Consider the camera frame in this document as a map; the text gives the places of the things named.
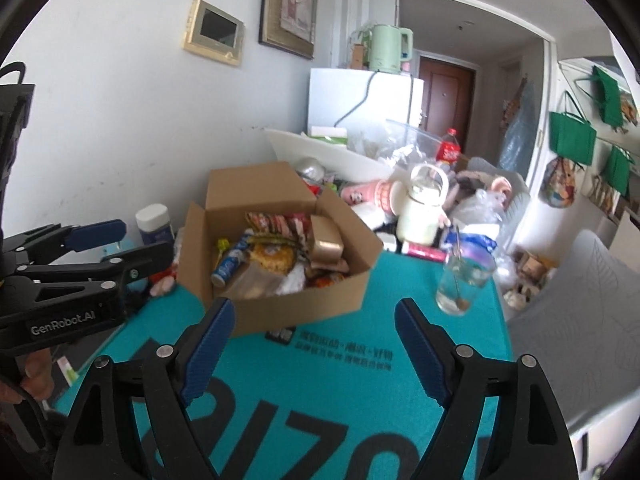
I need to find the colourful hanging bag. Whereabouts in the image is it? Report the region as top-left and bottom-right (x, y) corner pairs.
(539, 156), (578, 209)

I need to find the wall intercom panel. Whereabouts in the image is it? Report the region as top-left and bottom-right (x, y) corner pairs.
(181, 0), (246, 67)

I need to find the brown cardboard box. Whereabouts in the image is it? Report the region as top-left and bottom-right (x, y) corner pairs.
(177, 161), (386, 338)

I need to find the clear drinking glass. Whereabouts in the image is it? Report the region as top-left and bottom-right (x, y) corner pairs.
(436, 245), (496, 317)

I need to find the framed wall picture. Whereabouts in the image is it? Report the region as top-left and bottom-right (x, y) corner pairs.
(258, 0), (320, 60)

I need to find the silver metal can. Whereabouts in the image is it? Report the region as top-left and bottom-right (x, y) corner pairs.
(295, 157), (326, 181)

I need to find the person's left hand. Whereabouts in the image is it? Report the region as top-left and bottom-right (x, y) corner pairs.
(0, 347), (56, 406)

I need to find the green white box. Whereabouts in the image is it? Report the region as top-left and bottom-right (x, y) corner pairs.
(307, 125), (348, 147)

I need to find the pink tube pack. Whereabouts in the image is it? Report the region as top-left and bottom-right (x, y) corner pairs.
(402, 241), (448, 263)

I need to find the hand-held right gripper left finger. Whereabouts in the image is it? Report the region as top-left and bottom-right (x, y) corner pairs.
(52, 297), (237, 480)

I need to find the large green tote bag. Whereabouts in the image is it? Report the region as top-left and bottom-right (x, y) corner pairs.
(549, 91), (597, 166)

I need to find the pink paper cup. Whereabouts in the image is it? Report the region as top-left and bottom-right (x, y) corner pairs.
(340, 180), (401, 218)

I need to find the white plastic bag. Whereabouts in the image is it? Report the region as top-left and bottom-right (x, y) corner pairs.
(450, 190), (506, 236)

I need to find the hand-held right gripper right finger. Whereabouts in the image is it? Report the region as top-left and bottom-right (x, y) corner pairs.
(394, 297), (581, 480)

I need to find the grey leaf pattern chair cover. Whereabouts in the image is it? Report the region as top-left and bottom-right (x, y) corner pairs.
(507, 230), (640, 431)

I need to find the brown door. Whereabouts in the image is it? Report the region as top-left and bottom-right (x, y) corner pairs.
(419, 56), (476, 153)

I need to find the translucent white snack packet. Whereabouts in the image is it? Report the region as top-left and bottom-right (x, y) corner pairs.
(277, 260), (308, 296)

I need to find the beige hanging tote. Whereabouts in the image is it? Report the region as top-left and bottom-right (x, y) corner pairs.
(580, 175), (621, 216)

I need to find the white jug bottle with handle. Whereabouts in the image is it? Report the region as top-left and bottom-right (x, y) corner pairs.
(396, 163), (450, 247)

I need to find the white fridge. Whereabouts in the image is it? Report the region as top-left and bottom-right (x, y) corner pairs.
(307, 67), (425, 136)

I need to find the blue tablet tube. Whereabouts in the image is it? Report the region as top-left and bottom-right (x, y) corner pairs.
(210, 232), (253, 288)

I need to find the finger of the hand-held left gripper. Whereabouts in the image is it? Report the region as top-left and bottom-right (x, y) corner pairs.
(15, 241), (173, 306)
(0, 219), (127, 268)

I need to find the blue snack bag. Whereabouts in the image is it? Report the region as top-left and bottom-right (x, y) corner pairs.
(460, 232), (498, 261)

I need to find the clear bag of yellow crisps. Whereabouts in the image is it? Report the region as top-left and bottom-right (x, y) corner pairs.
(247, 232), (301, 276)

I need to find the gold rectangular box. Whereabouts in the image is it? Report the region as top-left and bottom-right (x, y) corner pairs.
(309, 215), (346, 271)

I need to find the pale green electric kettle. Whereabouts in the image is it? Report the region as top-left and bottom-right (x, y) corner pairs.
(367, 24), (415, 75)

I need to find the red cola bottle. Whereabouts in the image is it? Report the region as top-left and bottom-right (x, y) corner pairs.
(436, 128), (462, 166)

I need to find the dark red snack packet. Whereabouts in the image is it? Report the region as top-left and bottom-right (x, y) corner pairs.
(245, 211), (313, 236)

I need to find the black kettle cable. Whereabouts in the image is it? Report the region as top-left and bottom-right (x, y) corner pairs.
(334, 72), (378, 127)

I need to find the metal spoon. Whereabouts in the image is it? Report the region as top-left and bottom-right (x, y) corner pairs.
(450, 225), (471, 311)

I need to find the white bottle with navy label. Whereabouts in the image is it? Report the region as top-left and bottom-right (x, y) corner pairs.
(135, 203), (175, 248)

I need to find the small green tote bag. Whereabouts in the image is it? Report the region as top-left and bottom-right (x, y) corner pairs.
(602, 145), (635, 196)

